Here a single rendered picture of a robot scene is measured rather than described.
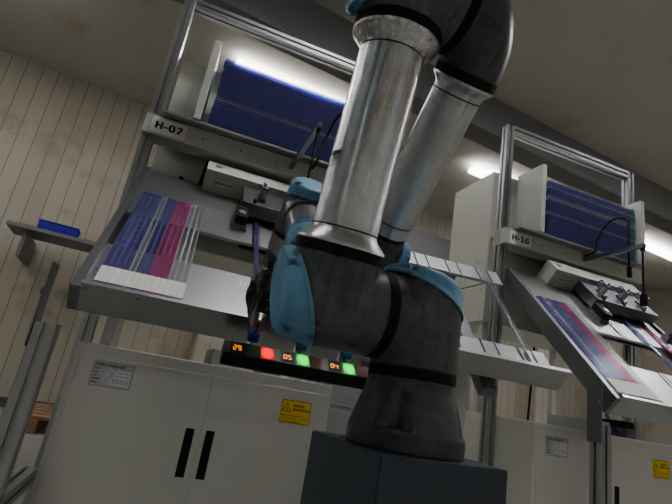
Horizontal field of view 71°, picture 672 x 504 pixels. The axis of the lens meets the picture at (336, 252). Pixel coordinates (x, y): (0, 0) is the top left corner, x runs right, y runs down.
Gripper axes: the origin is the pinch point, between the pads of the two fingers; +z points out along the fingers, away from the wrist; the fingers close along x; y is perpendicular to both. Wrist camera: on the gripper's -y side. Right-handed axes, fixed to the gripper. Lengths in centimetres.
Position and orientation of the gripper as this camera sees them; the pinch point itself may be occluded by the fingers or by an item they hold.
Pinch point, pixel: (256, 325)
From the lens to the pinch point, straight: 104.3
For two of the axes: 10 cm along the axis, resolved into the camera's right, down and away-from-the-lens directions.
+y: 1.4, 4.9, -8.6
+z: -3.5, 8.4, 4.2
